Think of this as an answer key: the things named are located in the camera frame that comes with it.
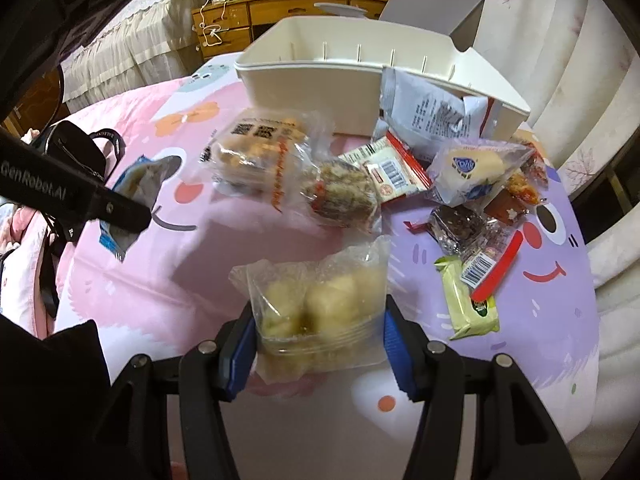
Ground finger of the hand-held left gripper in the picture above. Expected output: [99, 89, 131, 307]
[0, 127, 152, 234]

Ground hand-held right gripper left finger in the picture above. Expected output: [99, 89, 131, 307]
[82, 302, 258, 480]

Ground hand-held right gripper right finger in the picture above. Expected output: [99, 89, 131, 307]
[382, 297, 571, 480]

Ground blue and white snack packet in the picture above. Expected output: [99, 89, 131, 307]
[98, 154, 184, 263]

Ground clear bag of yellow pastries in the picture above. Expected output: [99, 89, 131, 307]
[229, 234, 392, 377]

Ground dark brownie packet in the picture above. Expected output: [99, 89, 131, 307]
[404, 204, 507, 257]

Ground dark red star-print packet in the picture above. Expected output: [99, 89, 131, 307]
[481, 192, 529, 227]

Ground red and white snack packet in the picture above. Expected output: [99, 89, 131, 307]
[342, 131, 435, 204]

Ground bread packet with orange print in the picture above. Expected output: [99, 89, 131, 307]
[199, 106, 333, 207]

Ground bun packet with blue print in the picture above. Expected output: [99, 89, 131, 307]
[426, 139, 537, 207]

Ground white crinkled snack packet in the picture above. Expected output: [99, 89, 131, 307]
[379, 66, 497, 162]

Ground white plastic storage box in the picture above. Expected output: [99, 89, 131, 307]
[234, 16, 532, 142]

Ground black handbag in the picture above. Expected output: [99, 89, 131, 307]
[37, 120, 123, 246]

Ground white lace furniture cover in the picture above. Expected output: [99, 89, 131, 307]
[57, 0, 203, 111]

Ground pink clothes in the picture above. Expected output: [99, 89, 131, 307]
[0, 199, 57, 322]

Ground light green snack packet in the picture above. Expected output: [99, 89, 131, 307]
[434, 255, 501, 342]

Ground brown wooden cabinet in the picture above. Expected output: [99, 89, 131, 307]
[0, 65, 68, 138]

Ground printed cartoon blanket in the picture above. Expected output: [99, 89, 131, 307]
[52, 51, 603, 480]

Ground red strip barcode packet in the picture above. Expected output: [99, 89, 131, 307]
[459, 231, 527, 303]

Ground clear-wrapped nut cake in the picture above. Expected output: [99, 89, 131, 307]
[299, 156, 383, 233]

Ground orange snack packet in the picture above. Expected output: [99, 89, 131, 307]
[502, 172, 544, 207]

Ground wooden desk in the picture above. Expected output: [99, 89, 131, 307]
[191, 0, 397, 62]

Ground grey chair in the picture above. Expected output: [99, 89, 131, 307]
[314, 0, 492, 53]

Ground white charger cable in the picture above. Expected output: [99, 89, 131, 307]
[196, 0, 228, 50]

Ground dark window frame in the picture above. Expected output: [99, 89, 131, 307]
[569, 144, 640, 247]

